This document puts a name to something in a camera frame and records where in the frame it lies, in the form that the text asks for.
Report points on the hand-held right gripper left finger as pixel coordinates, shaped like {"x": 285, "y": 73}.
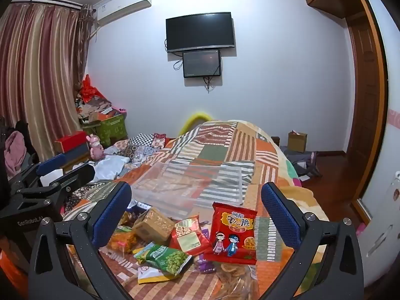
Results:
{"x": 112, "y": 212}

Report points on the red flat box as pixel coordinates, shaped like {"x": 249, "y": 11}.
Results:
{"x": 72, "y": 140}

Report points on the grey cloth on floor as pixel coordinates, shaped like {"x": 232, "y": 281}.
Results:
{"x": 301, "y": 162}

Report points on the red plastic bag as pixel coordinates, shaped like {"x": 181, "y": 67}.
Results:
{"x": 89, "y": 89}

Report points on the white blue snack packet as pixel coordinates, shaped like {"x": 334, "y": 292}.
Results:
{"x": 138, "y": 204}

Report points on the light blue cloth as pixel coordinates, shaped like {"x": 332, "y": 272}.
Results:
{"x": 109, "y": 167}

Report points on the pink plush toy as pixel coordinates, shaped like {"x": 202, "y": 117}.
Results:
{"x": 96, "y": 148}

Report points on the checkered patterned cloth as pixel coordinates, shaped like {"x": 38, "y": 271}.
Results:
{"x": 140, "y": 145}

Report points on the yellow fried sticks packet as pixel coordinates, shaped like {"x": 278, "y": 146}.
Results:
{"x": 123, "y": 240}

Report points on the red green-label snack packet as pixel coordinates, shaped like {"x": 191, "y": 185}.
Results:
{"x": 187, "y": 237}

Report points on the white air conditioner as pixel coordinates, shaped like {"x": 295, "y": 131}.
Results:
{"x": 123, "y": 4}

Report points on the yellow hoop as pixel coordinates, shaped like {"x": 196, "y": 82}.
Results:
{"x": 195, "y": 117}

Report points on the black wall television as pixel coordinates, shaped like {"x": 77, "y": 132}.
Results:
{"x": 200, "y": 32}

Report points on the brown wooden door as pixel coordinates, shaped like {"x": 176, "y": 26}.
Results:
{"x": 365, "y": 100}

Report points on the purple snack packet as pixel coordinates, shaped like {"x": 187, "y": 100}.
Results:
{"x": 206, "y": 265}

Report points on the small cardboard box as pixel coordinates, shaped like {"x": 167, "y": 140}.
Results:
{"x": 297, "y": 142}

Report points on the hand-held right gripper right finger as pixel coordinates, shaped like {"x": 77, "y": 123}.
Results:
{"x": 278, "y": 212}

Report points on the green storage box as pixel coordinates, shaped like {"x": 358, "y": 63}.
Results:
{"x": 109, "y": 129}

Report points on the small black wall monitor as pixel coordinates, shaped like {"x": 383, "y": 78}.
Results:
{"x": 201, "y": 64}

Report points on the green pea snack packet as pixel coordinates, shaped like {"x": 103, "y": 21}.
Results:
{"x": 165, "y": 257}

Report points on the orange plastic bag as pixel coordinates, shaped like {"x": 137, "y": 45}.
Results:
{"x": 11, "y": 268}

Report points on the pink garment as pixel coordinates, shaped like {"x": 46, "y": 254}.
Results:
{"x": 15, "y": 153}

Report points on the clear bag of fried chips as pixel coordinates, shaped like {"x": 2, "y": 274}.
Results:
{"x": 234, "y": 282}

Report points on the striped curtain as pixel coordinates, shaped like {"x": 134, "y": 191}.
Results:
{"x": 40, "y": 68}

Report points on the clear plastic storage container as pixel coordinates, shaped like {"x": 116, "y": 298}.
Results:
{"x": 193, "y": 181}

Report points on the red cartoon snack packet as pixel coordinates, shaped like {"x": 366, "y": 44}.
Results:
{"x": 234, "y": 231}

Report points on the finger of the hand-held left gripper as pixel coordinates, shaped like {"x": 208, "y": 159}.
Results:
{"x": 75, "y": 176}
{"x": 51, "y": 163}

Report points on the tan boxed snack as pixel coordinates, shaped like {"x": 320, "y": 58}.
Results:
{"x": 153, "y": 225}

